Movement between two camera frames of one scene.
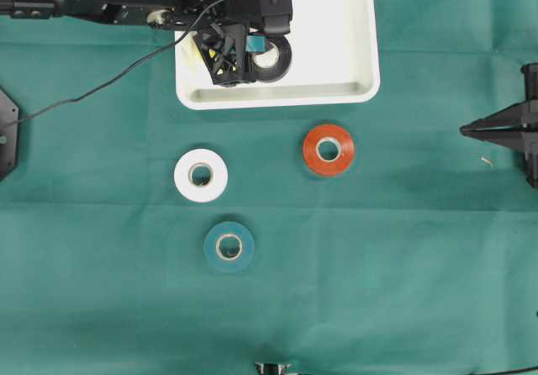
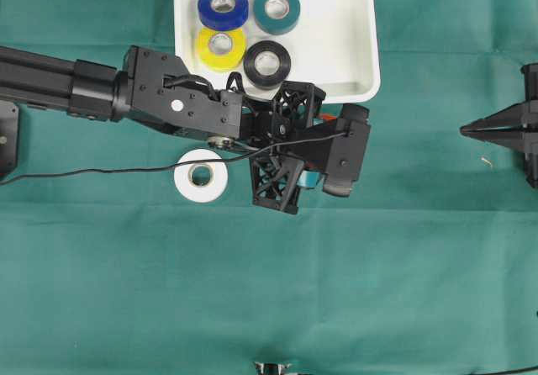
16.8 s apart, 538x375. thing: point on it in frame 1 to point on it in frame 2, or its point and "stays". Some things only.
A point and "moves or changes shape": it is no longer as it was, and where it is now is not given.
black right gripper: [508, 125] stays
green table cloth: [419, 258] stays
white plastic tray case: [334, 34] stays
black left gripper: [226, 2] to [286, 129]
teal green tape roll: [213, 247] moves or changes shape
